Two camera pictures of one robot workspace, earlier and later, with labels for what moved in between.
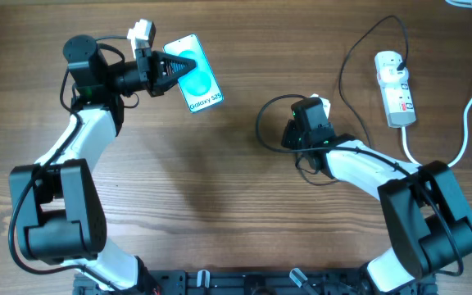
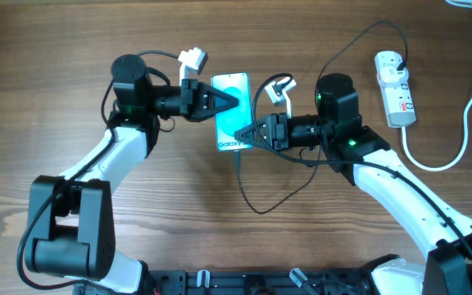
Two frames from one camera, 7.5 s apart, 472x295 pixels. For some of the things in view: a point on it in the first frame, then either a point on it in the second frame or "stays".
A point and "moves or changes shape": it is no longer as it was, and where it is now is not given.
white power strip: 396,87 stays
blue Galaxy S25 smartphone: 200,88 moves or changes shape
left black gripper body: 152,74 → 191,99
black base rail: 255,282 stays
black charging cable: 401,67 → 283,197
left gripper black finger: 167,68 → 213,102
